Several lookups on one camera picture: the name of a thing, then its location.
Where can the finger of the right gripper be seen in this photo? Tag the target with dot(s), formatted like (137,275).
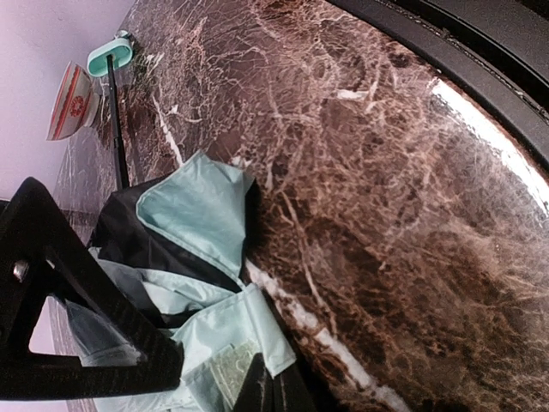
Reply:
(41,255)

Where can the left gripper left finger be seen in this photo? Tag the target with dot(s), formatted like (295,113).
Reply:
(256,394)

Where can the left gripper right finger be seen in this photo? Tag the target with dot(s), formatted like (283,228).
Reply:
(291,393)

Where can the mint and black folding umbrella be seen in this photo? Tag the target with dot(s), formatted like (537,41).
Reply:
(175,248)

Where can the red white patterned bowl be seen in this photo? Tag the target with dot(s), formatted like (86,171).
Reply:
(76,104)

